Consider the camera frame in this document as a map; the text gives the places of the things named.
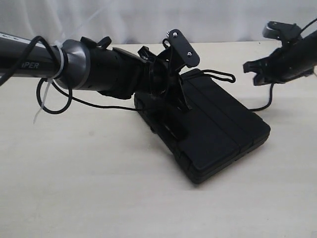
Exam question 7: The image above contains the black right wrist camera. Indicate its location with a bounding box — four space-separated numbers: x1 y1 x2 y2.
262 21 302 42

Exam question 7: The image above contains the white zip tie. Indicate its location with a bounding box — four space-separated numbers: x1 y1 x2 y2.
33 7 105 124

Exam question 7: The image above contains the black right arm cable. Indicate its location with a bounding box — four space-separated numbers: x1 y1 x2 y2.
294 19 317 38

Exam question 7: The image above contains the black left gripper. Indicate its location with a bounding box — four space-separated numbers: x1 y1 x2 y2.
137 38 192 139

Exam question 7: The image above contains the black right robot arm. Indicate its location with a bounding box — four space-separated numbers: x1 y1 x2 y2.
243 31 317 86

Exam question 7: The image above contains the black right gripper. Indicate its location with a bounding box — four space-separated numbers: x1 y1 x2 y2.
243 44 312 86

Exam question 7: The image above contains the black braided rope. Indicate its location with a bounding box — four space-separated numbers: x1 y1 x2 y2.
141 70 275 112

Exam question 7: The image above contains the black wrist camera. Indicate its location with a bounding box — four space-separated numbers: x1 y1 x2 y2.
166 29 200 69
262 21 302 42

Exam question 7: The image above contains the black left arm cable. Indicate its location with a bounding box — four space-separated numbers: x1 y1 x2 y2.
0 36 139 115

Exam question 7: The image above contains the white backdrop curtain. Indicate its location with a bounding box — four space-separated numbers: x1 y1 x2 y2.
0 0 317 44

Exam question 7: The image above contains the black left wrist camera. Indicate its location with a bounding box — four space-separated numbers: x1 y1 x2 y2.
166 29 200 69

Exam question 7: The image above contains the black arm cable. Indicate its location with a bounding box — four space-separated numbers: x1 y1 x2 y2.
0 36 139 115
294 19 317 38

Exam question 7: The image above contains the black plastic carrying case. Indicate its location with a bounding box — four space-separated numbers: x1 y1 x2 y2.
134 69 270 184

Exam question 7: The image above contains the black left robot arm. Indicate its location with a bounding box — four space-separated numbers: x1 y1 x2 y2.
0 29 200 113

